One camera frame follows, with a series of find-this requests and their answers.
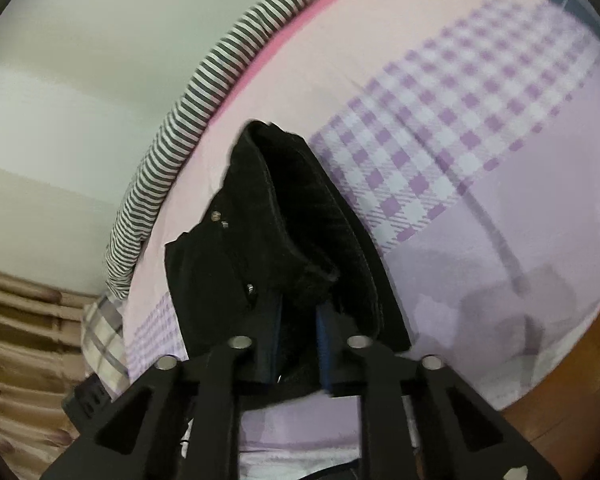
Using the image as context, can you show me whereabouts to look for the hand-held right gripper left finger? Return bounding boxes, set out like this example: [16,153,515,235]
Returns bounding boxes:
[40,309,285,480]

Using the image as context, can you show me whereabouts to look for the black pants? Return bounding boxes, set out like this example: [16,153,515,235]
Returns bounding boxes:
[164,120,412,396]

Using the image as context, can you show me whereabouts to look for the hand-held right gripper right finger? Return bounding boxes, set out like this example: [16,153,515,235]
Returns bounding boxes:
[315,309,562,480]

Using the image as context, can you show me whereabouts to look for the beige plaid cloth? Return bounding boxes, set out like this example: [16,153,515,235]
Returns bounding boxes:
[81,292,132,397]

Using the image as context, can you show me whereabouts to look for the pink purple checked bed sheet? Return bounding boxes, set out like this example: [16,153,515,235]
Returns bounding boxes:
[122,0,600,480]

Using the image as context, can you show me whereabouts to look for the grey white striped blanket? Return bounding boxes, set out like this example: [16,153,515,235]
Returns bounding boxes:
[103,0,320,301]

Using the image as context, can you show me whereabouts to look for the beige curtain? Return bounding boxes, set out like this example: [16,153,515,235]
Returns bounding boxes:
[0,262,101,466]

